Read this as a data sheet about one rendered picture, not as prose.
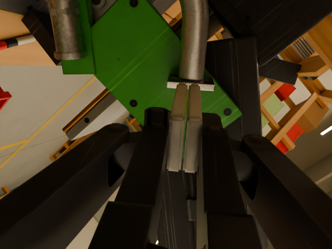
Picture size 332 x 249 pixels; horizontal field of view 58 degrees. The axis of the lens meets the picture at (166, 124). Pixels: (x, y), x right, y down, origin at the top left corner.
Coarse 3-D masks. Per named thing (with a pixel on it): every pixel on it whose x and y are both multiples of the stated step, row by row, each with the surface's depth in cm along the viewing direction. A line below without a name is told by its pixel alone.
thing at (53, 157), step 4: (92, 132) 648; (84, 136) 627; (88, 136) 632; (68, 140) 644; (76, 140) 637; (80, 140) 635; (64, 144) 651; (68, 144) 650; (72, 144) 643; (76, 144) 642; (60, 148) 657; (64, 148) 699; (68, 148) 649; (72, 148) 649; (56, 152) 665; (60, 152) 706; (64, 152) 657; (52, 156) 672; (60, 156) 665; (52, 160) 673
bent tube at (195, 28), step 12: (180, 0) 32; (192, 0) 31; (204, 0) 32; (192, 12) 32; (204, 12) 32; (192, 24) 32; (204, 24) 32; (192, 36) 33; (204, 36) 33; (180, 48) 34; (192, 48) 33; (204, 48) 34; (180, 60) 35; (192, 60) 34; (204, 60) 34; (180, 72) 35; (192, 72) 34; (168, 84) 34; (204, 84) 34
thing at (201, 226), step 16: (208, 128) 14; (208, 144) 13; (224, 144) 13; (208, 160) 11; (224, 160) 11; (208, 176) 10; (224, 176) 10; (208, 192) 9; (224, 192) 9; (240, 192) 9; (208, 208) 9; (224, 208) 9; (240, 208) 9; (208, 224) 7; (224, 224) 7; (240, 224) 7; (208, 240) 7; (224, 240) 7; (240, 240) 7; (256, 240) 7
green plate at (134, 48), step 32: (128, 0) 35; (96, 32) 37; (128, 32) 37; (160, 32) 36; (96, 64) 38; (128, 64) 38; (160, 64) 38; (128, 96) 40; (160, 96) 39; (224, 96) 38
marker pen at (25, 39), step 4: (24, 36) 59; (28, 36) 60; (32, 36) 60; (8, 40) 57; (12, 40) 57; (16, 40) 58; (20, 40) 58; (24, 40) 59; (28, 40) 60; (32, 40) 60; (36, 40) 61; (0, 44) 56; (4, 44) 56; (8, 44) 57; (12, 44) 57; (16, 44) 58; (20, 44) 59; (0, 48) 56; (4, 48) 56
